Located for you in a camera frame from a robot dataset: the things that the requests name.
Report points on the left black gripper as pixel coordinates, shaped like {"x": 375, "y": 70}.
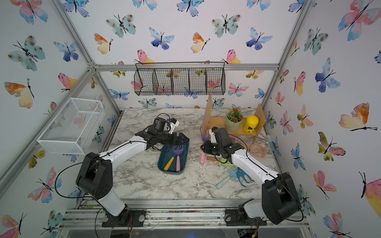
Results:
{"x": 174, "y": 142}

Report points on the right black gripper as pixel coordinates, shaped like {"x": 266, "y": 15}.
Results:
{"x": 205, "y": 148}

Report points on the green fork wooden handle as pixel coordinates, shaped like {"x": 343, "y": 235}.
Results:
{"x": 222, "y": 161}

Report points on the purple rake pink handle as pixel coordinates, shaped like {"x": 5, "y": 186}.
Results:
{"x": 178, "y": 150}
{"x": 205, "y": 136}

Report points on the teal plastic storage box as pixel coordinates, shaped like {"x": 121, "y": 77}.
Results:
{"x": 183, "y": 159}

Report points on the light blue rake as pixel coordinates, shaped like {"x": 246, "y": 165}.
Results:
{"x": 232, "y": 175}

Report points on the teal claw rake yellow handle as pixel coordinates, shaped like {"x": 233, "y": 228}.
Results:
{"x": 241, "y": 176}

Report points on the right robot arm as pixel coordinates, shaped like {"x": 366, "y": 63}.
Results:
{"x": 279, "y": 199}

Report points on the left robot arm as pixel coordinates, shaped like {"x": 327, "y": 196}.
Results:
{"x": 96, "y": 175}

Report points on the wooden shelf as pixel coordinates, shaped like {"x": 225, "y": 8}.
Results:
{"x": 210, "y": 122}

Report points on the potted red flower plant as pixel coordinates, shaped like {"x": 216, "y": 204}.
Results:
{"x": 234, "y": 119}

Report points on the orange plastic spatula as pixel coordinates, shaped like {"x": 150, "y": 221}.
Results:
{"x": 257, "y": 151}

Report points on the yellow jar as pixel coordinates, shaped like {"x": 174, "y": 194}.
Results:
{"x": 251, "y": 124}

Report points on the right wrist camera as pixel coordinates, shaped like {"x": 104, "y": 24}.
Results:
{"x": 212, "y": 136}

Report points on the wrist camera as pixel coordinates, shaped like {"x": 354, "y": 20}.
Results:
{"x": 212, "y": 136}
{"x": 173, "y": 124}

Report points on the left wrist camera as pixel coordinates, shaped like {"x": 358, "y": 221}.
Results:
{"x": 173, "y": 124}

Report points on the black wire wall basket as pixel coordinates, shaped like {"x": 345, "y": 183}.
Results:
{"x": 190, "y": 79}

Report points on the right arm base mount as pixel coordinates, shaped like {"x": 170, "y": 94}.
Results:
{"x": 238, "y": 217}

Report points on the white mesh wall basket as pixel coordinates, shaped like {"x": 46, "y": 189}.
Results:
{"x": 73, "y": 128}

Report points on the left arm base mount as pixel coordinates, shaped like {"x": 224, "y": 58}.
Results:
{"x": 128, "y": 218}

